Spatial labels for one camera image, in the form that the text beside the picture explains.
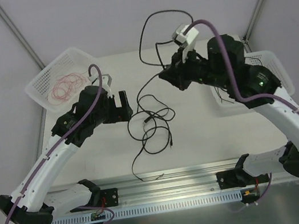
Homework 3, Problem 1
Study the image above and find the black usb cable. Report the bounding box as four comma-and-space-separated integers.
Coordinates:
122, 90, 182, 159
121, 6, 208, 114

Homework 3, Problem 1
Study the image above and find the thin black wire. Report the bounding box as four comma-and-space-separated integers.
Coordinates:
213, 85, 234, 105

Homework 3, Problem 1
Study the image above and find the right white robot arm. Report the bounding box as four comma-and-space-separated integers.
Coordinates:
159, 35, 299, 187

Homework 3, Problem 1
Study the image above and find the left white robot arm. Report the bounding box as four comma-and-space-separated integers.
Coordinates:
0, 86, 133, 224

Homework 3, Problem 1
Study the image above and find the left white plastic basket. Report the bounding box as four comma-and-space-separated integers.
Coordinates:
25, 47, 100, 114

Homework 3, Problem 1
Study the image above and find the white plastic basket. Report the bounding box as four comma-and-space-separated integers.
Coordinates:
25, 47, 100, 114
207, 46, 297, 112

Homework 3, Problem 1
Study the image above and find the right white plastic basket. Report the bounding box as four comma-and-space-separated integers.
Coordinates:
207, 46, 297, 112

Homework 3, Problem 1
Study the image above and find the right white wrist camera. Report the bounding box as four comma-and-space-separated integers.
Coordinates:
172, 24, 199, 63

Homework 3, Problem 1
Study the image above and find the thick black cable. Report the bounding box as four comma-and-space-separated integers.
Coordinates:
127, 136, 167, 185

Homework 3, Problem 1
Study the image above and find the aluminium mounting rail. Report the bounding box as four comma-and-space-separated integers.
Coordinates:
47, 148, 289, 222

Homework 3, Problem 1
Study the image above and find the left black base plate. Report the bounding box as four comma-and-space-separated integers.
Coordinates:
98, 188, 119, 207

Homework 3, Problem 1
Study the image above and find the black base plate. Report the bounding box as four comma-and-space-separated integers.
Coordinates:
98, 188, 119, 207
216, 169, 269, 190

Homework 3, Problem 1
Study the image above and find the white slotted cable duct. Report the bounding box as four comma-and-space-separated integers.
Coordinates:
52, 190, 242, 224

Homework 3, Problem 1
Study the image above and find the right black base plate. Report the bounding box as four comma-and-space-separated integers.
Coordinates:
216, 169, 269, 190

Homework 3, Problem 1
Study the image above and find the left aluminium frame post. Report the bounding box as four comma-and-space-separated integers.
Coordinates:
0, 4, 46, 70

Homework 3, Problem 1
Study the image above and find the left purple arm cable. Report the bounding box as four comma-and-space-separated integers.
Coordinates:
0, 63, 129, 224

